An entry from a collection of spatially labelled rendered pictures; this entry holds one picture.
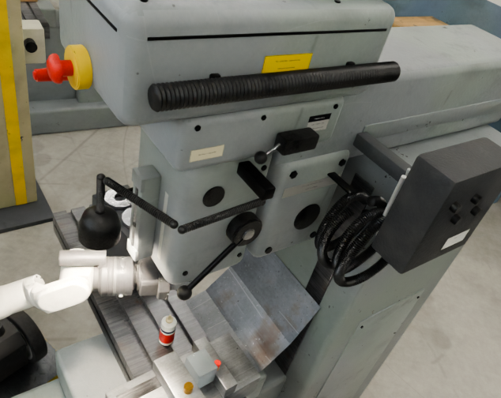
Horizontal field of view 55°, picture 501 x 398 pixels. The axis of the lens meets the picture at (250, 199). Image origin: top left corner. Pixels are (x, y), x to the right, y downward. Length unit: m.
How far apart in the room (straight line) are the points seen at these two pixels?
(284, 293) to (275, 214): 0.50
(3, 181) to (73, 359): 1.72
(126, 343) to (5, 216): 1.82
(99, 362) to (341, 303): 0.68
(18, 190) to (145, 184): 2.23
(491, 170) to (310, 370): 0.89
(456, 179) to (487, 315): 2.66
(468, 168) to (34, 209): 2.63
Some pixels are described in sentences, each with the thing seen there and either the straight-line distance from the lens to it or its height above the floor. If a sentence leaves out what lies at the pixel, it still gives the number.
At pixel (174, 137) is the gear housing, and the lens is 0.72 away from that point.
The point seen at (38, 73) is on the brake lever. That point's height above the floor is 1.71.
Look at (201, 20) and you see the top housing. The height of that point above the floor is 1.88.
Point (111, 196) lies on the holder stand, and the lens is 1.48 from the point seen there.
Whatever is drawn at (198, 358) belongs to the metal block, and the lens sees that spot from 1.20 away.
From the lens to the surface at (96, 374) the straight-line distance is 1.43.
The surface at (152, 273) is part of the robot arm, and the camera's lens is 1.11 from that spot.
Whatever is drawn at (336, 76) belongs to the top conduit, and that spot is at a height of 1.80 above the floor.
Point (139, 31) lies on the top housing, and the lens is 0.59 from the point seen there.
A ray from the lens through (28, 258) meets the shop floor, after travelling 2.86.
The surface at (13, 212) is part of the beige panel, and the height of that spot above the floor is 0.03.
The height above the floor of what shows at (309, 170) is 1.57.
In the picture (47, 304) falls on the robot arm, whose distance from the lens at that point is 1.11.
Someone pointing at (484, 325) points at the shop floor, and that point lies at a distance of 3.33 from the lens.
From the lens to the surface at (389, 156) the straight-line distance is 0.95.
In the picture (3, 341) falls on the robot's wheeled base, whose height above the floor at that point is 0.61.
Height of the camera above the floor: 2.08
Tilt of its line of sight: 38 degrees down
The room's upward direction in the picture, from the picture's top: 15 degrees clockwise
